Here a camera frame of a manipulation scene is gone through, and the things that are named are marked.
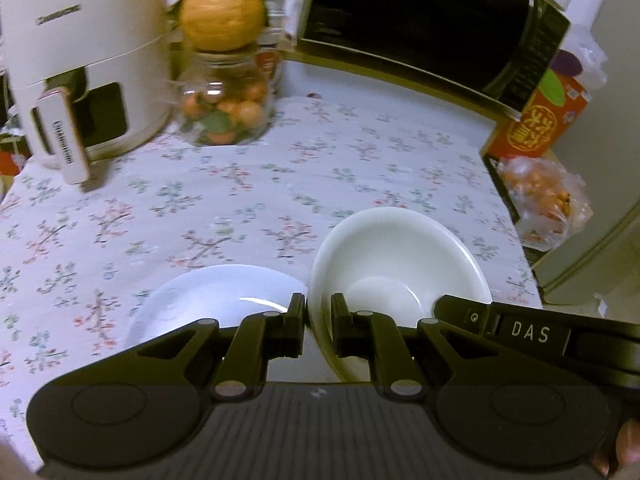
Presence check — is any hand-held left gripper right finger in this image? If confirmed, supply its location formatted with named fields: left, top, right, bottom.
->
left=330, top=292, right=504, bottom=402

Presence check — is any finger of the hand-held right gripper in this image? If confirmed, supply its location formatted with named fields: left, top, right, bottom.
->
left=432, top=295, right=496, bottom=334

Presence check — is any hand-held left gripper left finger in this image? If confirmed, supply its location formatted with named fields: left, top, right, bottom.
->
left=134, top=292, right=307, bottom=402

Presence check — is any cream bowl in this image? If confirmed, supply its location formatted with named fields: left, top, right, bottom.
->
left=306, top=207, right=493, bottom=386

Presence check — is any white plate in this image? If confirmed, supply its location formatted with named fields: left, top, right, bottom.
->
left=122, top=264, right=308, bottom=348

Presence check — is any person's right hand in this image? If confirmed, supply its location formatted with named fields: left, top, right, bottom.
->
left=594, top=420, right=640, bottom=480

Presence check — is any plastic bag of oranges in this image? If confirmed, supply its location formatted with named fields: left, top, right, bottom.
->
left=497, top=156, right=591, bottom=251

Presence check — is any floral tablecloth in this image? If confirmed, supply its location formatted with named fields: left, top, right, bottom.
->
left=0, top=95, right=546, bottom=466

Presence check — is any red gift box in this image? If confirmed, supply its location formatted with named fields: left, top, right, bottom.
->
left=486, top=50, right=590, bottom=162

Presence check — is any glass jar of small oranges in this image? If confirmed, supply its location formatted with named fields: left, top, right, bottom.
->
left=175, top=42, right=277, bottom=147

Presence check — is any glass mug with red label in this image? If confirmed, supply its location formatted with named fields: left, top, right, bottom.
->
left=257, top=42, right=286, bottom=98

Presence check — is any clear plastic bag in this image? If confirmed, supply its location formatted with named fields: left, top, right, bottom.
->
left=562, top=25, right=608, bottom=86

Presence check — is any black microwave oven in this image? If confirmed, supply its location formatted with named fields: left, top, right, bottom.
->
left=295, top=0, right=572, bottom=122

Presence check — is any large leafy orange citrus fruit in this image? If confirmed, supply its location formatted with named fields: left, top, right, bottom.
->
left=167, top=0, right=281, bottom=52

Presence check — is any white air fryer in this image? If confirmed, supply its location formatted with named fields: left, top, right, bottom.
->
left=0, top=0, right=176, bottom=186

